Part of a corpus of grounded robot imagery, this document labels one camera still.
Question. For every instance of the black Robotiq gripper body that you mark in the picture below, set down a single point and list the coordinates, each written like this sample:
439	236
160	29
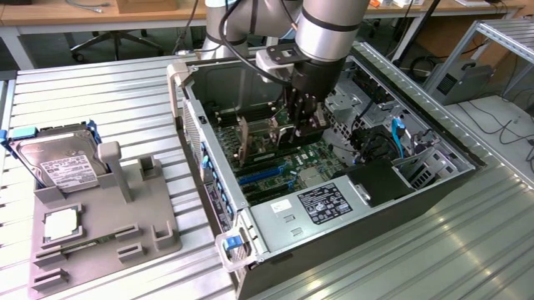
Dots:
316	78

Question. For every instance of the graphics card with metal bracket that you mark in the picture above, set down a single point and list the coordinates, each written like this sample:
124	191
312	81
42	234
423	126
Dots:
245	140

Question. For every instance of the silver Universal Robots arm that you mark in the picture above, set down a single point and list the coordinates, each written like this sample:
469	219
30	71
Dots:
325	31

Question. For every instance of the metal socket cover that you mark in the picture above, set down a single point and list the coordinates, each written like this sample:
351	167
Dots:
278	118

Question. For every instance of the large metal disk bay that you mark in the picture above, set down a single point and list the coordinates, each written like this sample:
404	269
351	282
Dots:
347	106

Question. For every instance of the CPU socket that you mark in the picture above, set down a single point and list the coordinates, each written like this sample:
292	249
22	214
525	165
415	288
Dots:
261	137

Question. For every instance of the green motherboard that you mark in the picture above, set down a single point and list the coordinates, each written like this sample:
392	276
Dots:
321	156

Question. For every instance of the thin metal locking lever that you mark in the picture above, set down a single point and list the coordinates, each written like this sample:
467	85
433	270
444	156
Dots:
236	109

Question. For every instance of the installed black RAM stick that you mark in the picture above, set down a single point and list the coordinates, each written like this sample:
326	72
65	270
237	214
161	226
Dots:
272	156

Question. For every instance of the silver chipset heatsink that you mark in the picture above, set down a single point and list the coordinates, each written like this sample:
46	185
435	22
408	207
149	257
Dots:
313	175

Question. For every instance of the blue expansion slot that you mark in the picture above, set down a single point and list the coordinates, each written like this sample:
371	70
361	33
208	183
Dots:
258	175

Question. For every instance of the black plastic shroud box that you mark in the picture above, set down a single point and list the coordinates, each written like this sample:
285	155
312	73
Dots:
376	181

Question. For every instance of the black expansion slot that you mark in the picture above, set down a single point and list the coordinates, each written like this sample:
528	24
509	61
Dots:
268	187
272	195

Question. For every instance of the orange small box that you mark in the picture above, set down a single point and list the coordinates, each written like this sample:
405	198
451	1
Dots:
376	3

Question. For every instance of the long wooden desk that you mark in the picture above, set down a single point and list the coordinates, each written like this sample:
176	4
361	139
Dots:
397	12

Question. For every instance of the small slotted disk bay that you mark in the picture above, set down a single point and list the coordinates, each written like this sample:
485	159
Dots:
421	176

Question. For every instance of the white small boxes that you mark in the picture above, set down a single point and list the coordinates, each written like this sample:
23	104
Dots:
401	3

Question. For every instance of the grey power supply unit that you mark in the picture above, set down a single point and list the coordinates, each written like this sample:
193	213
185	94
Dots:
284	228

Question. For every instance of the black stand pole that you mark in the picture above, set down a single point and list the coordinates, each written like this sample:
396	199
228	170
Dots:
436	3

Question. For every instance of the blue case latch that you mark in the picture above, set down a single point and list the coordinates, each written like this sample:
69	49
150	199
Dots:
232	243

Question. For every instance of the open black PC case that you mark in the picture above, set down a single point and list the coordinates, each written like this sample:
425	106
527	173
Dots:
334	265

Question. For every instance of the black office chair base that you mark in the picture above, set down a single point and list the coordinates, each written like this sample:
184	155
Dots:
117	37

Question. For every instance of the grey plastic parts rack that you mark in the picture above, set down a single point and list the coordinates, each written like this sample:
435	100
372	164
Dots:
105	212

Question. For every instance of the hard disk with blue caddy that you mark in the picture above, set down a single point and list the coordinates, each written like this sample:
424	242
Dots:
63	162

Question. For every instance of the silver CPU chip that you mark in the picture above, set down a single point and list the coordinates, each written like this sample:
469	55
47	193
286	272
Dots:
63	225

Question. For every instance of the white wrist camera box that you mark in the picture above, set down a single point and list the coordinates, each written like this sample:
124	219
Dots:
272	67

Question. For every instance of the aluminium frame with slats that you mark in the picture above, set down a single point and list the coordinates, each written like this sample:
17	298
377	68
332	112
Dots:
499	32

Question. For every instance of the wooden desk with white frame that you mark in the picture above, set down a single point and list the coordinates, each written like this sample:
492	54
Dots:
63	17

